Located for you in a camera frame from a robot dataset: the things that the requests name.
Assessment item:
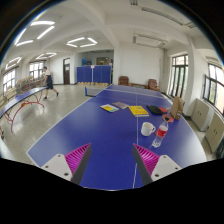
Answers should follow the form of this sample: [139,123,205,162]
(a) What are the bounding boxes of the brown armchair left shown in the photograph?
[118,76,129,86]

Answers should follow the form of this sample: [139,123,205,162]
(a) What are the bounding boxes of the clear plastic water bottle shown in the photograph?
[152,120,168,148]

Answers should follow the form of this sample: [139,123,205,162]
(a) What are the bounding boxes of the table tennis net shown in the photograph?
[85,87,103,97]

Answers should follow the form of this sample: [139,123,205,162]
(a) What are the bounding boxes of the white ceramic mug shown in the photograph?
[141,122,156,136]

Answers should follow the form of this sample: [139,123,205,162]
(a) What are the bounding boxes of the brown armchair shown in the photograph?
[148,79,160,91]
[118,76,129,86]

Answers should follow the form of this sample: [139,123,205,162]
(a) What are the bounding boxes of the brown armchair right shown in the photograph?
[148,79,160,91]

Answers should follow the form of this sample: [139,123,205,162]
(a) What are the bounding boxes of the brown paper bag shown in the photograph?
[171,96,184,120]

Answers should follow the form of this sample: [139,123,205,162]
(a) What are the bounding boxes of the grey thin book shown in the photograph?
[112,102,129,109]

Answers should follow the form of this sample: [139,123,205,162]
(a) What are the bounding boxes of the beige cabinet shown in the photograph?
[191,99,214,132]

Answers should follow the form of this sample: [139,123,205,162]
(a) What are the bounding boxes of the blue partition screen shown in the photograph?
[77,65,111,83]

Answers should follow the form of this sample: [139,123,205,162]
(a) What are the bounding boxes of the red table tennis paddle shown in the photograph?
[159,107,169,113]

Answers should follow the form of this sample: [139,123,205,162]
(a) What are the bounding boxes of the yellow book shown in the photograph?
[129,106,149,117]

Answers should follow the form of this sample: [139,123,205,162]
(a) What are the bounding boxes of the person in dark shorts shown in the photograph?
[43,66,59,95]

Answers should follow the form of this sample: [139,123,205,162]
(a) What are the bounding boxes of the orange round lid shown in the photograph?
[162,115,174,123]

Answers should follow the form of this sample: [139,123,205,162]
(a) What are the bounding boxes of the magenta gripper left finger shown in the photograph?
[42,143,92,185]

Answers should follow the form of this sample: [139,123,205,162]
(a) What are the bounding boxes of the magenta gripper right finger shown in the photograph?
[132,144,181,185]

